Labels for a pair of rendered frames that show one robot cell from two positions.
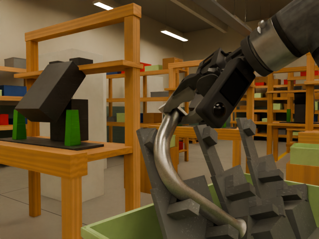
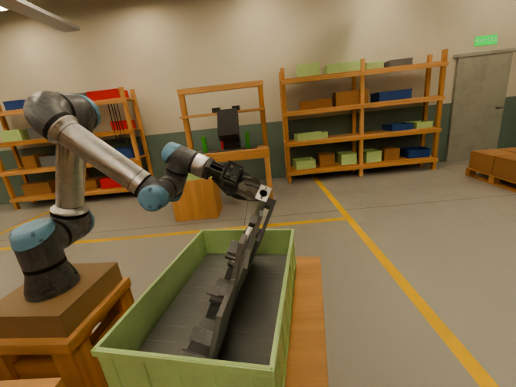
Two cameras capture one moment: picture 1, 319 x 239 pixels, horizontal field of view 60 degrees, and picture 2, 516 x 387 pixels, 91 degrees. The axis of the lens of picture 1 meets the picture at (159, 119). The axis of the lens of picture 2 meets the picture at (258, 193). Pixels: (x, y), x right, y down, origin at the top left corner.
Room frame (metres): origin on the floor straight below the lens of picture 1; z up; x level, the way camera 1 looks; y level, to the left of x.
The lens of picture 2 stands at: (1.25, -0.47, 1.42)
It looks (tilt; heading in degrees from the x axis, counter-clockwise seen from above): 17 degrees down; 148
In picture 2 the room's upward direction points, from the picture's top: 6 degrees counter-clockwise
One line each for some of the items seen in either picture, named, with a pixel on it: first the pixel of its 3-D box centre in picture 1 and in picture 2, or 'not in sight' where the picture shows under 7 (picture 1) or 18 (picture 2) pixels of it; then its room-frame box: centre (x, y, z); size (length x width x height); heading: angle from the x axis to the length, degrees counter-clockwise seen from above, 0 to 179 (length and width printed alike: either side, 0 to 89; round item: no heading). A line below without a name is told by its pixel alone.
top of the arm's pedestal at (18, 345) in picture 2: not in sight; (63, 310); (0.21, -0.69, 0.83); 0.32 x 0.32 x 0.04; 52
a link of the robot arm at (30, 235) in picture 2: not in sight; (39, 242); (0.21, -0.69, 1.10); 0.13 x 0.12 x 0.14; 144
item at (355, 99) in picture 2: not in sight; (358, 120); (-2.11, 4.13, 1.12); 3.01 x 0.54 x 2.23; 56
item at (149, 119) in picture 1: (137, 110); not in sight; (6.63, 0.52, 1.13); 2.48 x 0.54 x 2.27; 56
